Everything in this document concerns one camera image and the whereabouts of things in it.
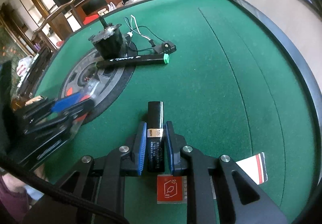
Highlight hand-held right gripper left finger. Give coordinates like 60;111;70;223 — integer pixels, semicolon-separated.
54;121;148;214

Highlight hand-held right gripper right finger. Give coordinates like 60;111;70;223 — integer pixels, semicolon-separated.
163;121;287;224

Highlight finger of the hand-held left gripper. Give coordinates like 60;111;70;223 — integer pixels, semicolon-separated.
24;106;94;135
24;89;95;117

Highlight black tube gold band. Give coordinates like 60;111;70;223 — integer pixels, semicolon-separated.
147;101;166;173

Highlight black slatted rack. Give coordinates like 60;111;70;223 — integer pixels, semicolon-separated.
15;47;54;96

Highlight round grey table control panel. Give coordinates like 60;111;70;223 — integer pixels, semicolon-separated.
58;43;137;124

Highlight white red plastic bag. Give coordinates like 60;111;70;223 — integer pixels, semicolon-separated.
16;55;34;76

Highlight person's torso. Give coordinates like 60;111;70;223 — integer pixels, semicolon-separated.
0;171;46;224

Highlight black cylindrical motor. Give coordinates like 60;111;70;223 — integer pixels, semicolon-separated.
88;18;124;60

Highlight black marker green cap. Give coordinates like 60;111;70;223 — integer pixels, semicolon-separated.
96;53;171;69

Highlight white box red stripe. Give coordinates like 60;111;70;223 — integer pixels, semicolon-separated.
235;152;268;185

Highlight red cloth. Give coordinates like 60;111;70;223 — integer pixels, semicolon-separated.
83;14;101;25

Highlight black braided cable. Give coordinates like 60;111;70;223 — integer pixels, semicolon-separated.
0;156;129;224

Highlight wooden chair curved rail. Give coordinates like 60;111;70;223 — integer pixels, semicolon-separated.
33;0;77;51

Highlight black motor wire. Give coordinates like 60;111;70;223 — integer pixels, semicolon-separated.
123;16;165;52

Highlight small black switch box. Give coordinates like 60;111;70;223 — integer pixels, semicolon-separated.
154;41;176;54

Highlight white motor wire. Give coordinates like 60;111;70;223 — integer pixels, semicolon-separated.
130;14;154;41

